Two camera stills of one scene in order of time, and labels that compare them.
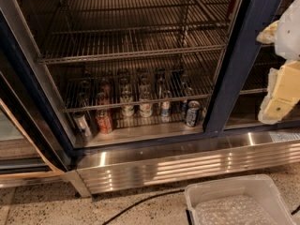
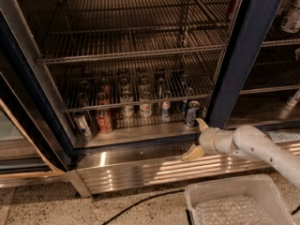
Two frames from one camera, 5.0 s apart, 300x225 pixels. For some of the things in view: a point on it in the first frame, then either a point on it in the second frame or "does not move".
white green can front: x=127 y=97 does not move
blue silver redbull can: x=165 y=109 does not move
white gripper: x=290 y=37 → x=206 y=139
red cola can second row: x=102 y=98 does not move
